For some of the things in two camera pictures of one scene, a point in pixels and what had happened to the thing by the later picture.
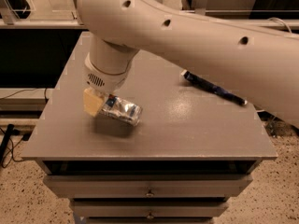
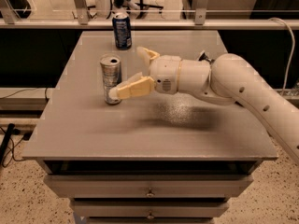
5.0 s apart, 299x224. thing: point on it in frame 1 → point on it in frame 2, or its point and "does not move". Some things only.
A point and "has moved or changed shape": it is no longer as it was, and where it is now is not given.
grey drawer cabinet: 191,152 does not move
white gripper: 104,80 → 163,73
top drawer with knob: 149,186 does not move
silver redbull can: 124,110 has moved or changed shape
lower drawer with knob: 149,207 does not move
